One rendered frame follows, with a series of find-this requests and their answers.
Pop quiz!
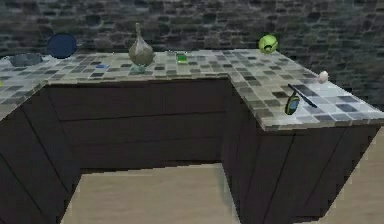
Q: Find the olive glass vase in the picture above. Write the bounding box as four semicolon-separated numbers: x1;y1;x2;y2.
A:
128;22;156;75

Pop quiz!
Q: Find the dark tiled kitchen counter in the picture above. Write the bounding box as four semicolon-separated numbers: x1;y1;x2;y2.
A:
0;49;384;224

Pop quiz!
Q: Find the green round apple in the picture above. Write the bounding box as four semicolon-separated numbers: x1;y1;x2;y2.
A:
258;34;279;55

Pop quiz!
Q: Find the black handled dish brush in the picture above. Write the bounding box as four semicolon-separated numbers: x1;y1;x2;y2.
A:
284;83;319;116

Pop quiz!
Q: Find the green square sponge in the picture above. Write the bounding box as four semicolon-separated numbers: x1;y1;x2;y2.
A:
175;51;189;65

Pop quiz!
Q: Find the white egg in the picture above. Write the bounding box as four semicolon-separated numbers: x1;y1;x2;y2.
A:
317;70;330;85

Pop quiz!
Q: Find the grey round bowl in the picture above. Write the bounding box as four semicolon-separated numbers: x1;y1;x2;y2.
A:
8;52;44;67

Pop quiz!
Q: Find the dark blue round plate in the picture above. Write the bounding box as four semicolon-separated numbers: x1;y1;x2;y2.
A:
46;32;78;60

